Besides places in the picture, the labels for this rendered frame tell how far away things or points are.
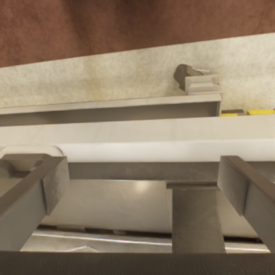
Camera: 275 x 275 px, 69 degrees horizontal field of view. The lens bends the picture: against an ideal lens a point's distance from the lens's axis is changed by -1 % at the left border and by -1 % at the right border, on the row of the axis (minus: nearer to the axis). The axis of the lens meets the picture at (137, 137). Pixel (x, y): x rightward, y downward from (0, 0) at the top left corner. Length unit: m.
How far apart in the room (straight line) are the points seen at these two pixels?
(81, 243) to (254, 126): 0.40
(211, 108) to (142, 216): 0.55
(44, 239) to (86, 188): 0.21
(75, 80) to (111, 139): 0.97
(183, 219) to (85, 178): 0.17
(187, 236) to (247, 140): 0.16
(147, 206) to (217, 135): 0.17
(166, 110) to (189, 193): 0.55
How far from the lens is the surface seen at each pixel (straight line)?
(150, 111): 0.82
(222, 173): 0.17
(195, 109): 0.82
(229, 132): 0.33
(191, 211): 0.29
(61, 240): 0.51
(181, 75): 1.01
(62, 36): 1.22
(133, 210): 0.39
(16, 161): 0.40
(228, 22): 1.12
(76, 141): 0.36
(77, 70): 1.26
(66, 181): 0.17
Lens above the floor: 1.07
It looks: 50 degrees down
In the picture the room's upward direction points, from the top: 168 degrees counter-clockwise
